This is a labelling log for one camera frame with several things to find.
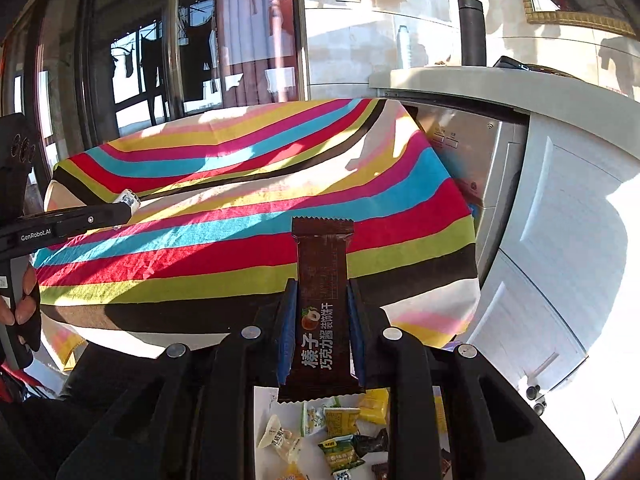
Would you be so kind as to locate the striped curtain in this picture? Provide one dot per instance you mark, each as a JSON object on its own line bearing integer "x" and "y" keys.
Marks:
{"x": 255, "y": 35}

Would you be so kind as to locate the clear bread packet yellow base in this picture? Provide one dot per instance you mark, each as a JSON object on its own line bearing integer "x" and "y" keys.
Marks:
{"x": 293, "y": 473}

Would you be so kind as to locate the black crinkled snack wrapper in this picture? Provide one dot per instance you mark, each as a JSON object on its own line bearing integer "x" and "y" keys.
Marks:
{"x": 372, "y": 443}

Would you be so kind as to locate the dark red snack bar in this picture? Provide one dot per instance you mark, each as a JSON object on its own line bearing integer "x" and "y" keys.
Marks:
{"x": 445, "y": 461}

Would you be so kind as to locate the white cabinet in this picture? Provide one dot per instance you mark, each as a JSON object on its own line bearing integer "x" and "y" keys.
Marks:
{"x": 560, "y": 260}

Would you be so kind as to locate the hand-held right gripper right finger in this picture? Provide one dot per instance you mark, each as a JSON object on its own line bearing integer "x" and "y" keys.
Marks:
{"x": 357, "y": 332}

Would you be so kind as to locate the grey countertop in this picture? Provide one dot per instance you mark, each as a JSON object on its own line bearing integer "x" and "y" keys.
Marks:
{"x": 450, "y": 85}

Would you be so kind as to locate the dark brown chocolate bar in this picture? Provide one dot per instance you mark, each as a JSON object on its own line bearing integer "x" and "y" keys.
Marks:
{"x": 381, "y": 471}

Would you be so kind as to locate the black flat object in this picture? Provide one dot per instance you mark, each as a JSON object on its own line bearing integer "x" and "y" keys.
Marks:
{"x": 520, "y": 65}

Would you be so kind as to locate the yellow clear snack packet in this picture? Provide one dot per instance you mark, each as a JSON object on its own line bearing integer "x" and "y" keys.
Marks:
{"x": 440, "y": 415}

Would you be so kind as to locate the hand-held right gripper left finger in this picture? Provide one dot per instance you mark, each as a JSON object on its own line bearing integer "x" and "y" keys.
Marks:
{"x": 287, "y": 340}

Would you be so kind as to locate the black bottle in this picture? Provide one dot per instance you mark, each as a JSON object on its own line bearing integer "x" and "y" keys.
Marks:
{"x": 472, "y": 30}

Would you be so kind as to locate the white bottle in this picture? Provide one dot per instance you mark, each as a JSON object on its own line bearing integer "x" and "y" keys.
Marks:
{"x": 404, "y": 47}

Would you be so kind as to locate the person's dark pants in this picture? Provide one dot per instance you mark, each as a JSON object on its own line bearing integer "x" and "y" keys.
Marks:
{"x": 40, "y": 435}

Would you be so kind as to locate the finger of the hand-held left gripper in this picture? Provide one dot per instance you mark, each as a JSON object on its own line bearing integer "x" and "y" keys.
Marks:
{"x": 95, "y": 217}

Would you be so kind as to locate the striped colourful cloth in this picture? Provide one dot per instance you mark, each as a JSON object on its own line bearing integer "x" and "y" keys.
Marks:
{"x": 225, "y": 240}

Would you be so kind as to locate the green yellow snack packet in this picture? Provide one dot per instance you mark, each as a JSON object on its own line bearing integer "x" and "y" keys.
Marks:
{"x": 340, "y": 454}

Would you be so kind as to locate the white box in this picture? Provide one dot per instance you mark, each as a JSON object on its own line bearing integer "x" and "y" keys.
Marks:
{"x": 265, "y": 400}

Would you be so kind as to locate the white green snack packet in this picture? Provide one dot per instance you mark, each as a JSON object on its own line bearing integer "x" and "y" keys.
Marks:
{"x": 312, "y": 417}

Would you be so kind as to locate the yellow cake packet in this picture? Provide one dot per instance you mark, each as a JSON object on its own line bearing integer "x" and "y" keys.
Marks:
{"x": 375, "y": 404}

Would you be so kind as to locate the white pastry packet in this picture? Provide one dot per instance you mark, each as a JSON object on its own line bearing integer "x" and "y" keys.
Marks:
{"x": 277, "y": 435}

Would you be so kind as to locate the brown hazelnut chocolate bar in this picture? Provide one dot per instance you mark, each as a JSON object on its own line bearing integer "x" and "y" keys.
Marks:
{"x": 322, "y": 310}

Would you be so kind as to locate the person's left hand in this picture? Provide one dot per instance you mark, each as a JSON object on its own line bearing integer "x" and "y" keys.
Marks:
{"x": 27, "y": 310}

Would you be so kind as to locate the glass sliding door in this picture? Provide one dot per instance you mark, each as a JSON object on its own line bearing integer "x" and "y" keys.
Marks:
{"x": 150, "y": 60}

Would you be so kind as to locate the small white snack packet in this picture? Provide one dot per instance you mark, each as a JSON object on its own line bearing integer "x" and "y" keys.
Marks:
{"x": 129, "y": 200}
{"x": 344, "y": 475}

